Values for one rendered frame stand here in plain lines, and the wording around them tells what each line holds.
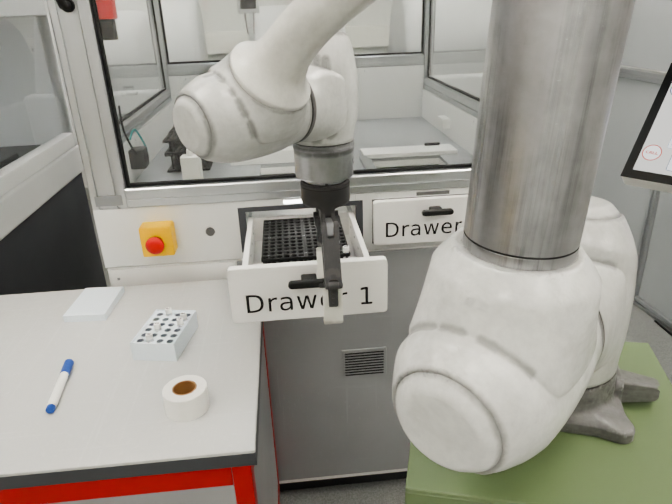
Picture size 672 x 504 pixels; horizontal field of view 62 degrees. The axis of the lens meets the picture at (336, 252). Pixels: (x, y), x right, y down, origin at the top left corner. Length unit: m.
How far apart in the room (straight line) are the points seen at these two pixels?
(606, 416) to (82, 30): 1.14
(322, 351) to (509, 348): 1.05
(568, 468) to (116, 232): 1.05
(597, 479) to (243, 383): 0.57
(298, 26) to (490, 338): 0.37
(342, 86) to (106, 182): 0.72
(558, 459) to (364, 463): 1.08
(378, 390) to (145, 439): 0.81
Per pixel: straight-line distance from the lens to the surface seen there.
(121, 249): 1.40
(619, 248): 0.68
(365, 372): 1.54
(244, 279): 1.01
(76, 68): 1.31
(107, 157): 1.33
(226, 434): 0.91
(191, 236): 1.35
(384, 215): 1.32
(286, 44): 0.63
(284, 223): 1.29
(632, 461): 0.76
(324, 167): 0.80
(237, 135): 0.64
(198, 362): 1.07
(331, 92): 0.76
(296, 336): 1.46
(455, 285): 0.49
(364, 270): 1.02
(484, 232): 0.48
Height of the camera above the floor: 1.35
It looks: 24 degrees down
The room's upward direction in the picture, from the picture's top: 2 degrees counter-clockwise
